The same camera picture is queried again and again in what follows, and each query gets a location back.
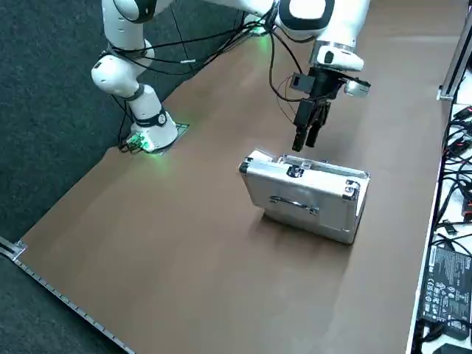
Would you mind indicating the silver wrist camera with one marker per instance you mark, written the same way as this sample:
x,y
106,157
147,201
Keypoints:
x,y
357,88

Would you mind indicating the grey device with orange part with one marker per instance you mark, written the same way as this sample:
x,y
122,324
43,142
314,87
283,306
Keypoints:
x,y
468,208

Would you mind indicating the black Chicony power adapter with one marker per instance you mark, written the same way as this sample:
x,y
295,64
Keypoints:
x,y
446,280

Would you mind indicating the aluminium profile post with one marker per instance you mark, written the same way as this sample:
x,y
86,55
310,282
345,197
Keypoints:
x,y
453,70

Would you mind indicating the silver aluminium medical kit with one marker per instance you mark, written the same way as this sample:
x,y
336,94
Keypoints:
x,y
313,210

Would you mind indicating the black plug with red light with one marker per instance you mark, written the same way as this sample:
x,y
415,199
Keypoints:
x,y
465,112
457,148

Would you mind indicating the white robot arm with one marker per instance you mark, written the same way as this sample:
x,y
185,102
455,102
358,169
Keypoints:
x,y
121,77

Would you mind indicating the aluminium table edge rail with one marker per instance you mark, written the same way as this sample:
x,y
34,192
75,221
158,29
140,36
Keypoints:
x,y
18,251

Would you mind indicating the black power brick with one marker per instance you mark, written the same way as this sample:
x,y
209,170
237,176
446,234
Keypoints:
x,y
453,348

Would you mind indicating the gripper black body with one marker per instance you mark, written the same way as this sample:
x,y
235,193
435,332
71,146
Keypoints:
x,y
326,85

